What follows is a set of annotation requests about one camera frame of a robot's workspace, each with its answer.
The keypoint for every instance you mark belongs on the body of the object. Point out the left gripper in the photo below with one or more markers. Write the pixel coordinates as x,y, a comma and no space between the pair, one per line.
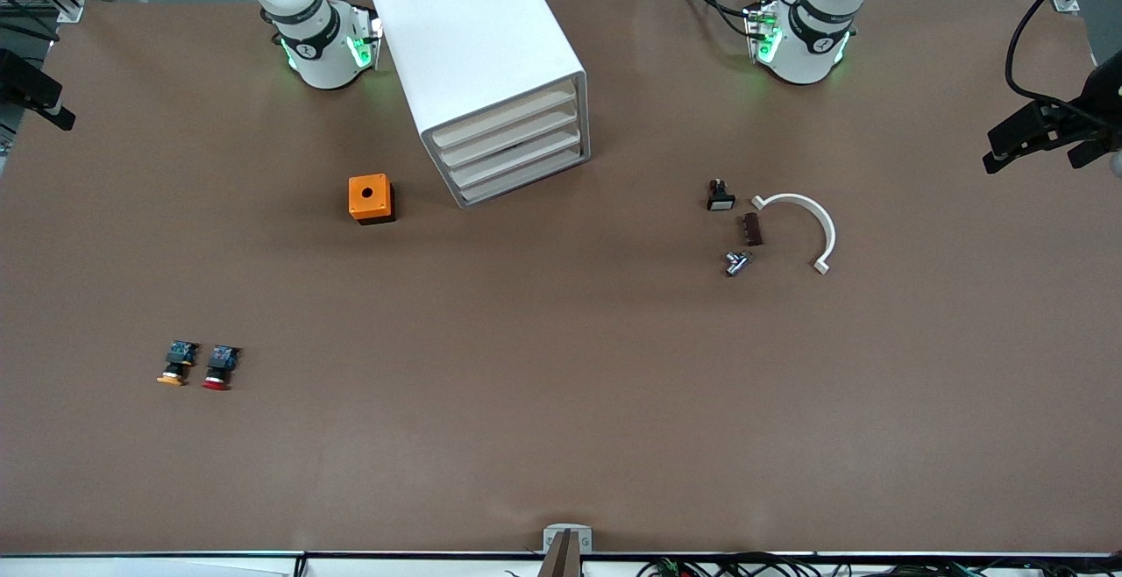
1081,122

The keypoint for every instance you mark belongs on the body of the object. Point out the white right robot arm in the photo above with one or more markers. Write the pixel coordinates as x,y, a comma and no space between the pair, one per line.
320,51

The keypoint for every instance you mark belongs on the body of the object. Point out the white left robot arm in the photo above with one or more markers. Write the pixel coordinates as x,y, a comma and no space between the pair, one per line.
802,51

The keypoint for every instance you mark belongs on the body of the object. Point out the orange push button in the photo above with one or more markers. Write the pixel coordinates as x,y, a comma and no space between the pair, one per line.
178,362

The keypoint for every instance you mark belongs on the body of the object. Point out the red push button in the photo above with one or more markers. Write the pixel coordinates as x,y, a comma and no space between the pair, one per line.
220,366

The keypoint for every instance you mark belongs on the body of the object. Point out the brown terminal block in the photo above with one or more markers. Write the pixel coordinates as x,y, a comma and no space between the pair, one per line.
751,230

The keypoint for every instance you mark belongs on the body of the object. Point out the white curved bracket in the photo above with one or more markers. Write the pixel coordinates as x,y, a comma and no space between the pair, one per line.
820,217

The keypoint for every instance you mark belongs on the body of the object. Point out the metal key switch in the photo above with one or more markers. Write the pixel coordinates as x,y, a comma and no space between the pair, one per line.
737,262

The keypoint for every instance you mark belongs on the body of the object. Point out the black switch with white face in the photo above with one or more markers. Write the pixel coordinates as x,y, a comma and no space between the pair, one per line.
720,197

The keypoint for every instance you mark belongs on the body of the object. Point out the orange button enclosure box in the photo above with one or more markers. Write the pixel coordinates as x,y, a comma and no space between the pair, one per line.
368,195

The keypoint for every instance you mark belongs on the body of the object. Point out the white table edge rail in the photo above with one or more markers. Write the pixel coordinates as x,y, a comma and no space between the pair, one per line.
175,566

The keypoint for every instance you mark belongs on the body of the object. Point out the grey mount plate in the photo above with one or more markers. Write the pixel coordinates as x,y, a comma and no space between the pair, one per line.
568,531

